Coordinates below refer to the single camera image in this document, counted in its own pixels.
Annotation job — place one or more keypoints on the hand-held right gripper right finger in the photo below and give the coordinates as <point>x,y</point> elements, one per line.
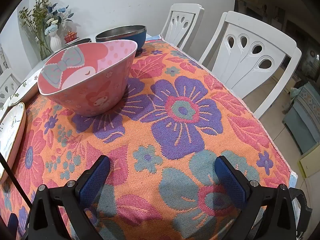
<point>232,180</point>

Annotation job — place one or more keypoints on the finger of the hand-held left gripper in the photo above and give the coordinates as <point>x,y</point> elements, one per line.
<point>13,222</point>

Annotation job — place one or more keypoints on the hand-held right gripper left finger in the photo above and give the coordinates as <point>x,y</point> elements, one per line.
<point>93,181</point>

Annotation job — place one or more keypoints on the pink cartoon bowl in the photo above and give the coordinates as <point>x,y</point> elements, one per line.
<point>100,95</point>

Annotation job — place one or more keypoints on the round pink gold-rimmed plate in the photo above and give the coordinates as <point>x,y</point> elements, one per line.
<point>12,135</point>

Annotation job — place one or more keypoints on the white plate with green flowers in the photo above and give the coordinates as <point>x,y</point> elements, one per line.
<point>18,96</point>

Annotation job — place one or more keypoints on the orange floral tablecloth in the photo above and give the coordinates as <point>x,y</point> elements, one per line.
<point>175,135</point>

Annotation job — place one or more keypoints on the yellow box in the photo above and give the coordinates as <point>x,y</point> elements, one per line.
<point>311,162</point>

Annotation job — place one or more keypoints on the teal blanket on furniture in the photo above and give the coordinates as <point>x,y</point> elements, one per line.
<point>305,120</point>

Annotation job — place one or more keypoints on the white dining chair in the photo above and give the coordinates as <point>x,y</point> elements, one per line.
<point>183,25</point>
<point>7,85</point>
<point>250,62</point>

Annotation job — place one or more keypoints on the red steel bowl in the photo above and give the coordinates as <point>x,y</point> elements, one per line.
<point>80,40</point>

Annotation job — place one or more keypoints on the white vase with blue flowers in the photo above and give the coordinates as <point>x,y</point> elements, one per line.
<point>55,42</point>

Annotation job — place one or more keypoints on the glass vase with dried flowers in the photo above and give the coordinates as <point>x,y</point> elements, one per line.
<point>42,45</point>

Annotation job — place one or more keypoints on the red lidded cup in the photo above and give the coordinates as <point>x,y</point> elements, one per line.
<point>70,37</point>

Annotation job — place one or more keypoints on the blue steel bowl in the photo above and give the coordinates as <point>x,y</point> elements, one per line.
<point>140,38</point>

